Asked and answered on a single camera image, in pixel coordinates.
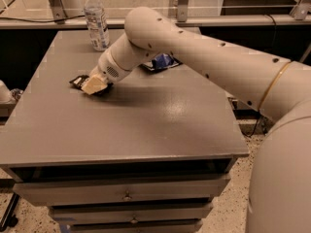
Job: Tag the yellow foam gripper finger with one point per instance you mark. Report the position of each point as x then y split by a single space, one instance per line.
94 84

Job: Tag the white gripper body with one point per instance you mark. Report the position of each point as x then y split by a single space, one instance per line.
106 68

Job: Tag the black rxbar chocolate bar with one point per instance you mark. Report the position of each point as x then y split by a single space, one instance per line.
79 81

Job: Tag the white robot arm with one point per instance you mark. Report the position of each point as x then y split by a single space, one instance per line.
280 89

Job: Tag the clear plastic water bottle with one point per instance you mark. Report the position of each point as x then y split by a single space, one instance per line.
97 24

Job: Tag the blue chip bag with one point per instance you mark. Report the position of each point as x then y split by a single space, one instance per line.
161 62

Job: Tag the grey drawer cabinet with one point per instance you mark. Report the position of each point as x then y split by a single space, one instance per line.
147 156

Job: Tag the white object at left edge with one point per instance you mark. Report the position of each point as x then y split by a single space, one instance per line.
5 93

